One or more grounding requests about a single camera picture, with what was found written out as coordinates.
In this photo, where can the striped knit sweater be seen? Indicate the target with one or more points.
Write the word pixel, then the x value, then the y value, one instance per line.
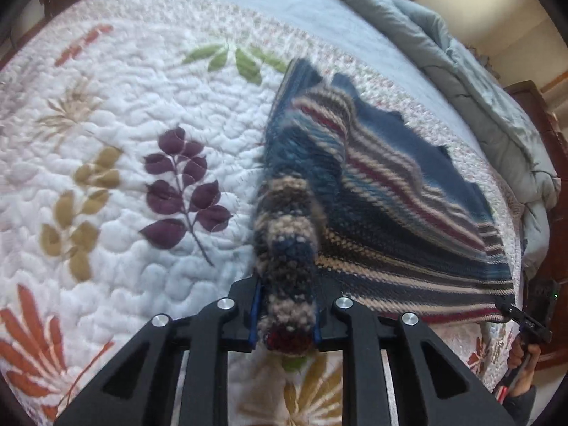
pixel 377 213

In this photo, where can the person's right hand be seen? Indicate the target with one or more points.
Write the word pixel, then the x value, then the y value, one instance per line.
pixel 522 364

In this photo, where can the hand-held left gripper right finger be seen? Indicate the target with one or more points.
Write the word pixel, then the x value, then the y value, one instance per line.
pixel 330 324

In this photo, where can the grey comforter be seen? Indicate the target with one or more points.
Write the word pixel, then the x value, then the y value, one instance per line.
pixel 479 88

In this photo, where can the person's right forearm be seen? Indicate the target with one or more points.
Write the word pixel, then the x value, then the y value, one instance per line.
pixel 521 408

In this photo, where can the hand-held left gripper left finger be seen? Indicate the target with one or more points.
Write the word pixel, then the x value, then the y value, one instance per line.
pixel 239 315

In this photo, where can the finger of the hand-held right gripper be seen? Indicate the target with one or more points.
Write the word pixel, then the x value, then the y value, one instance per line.
pixel 521 317

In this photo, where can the wooden headboard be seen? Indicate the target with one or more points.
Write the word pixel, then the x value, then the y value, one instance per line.
pixel 546 151

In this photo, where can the floral quilted bedspread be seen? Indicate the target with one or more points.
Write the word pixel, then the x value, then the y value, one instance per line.
pixel 133 142

